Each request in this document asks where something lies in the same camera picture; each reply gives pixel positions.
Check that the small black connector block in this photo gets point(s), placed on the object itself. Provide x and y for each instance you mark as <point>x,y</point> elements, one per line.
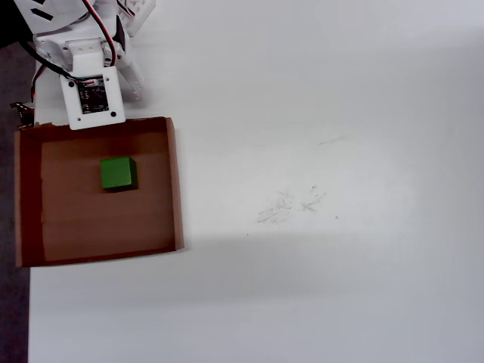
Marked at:
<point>23,113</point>

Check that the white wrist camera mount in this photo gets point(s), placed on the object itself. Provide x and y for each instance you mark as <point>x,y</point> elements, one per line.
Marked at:
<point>117,95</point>

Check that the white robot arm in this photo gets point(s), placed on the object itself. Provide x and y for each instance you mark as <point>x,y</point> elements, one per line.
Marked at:
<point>64,15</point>

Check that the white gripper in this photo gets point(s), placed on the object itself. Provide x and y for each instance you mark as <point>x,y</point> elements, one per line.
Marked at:
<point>133,81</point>

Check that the brown cardboard box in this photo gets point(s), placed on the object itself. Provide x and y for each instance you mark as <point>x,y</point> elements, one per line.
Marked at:
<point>94,219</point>

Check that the green cube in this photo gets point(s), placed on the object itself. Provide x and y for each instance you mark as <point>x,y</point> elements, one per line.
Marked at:
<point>118,172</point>

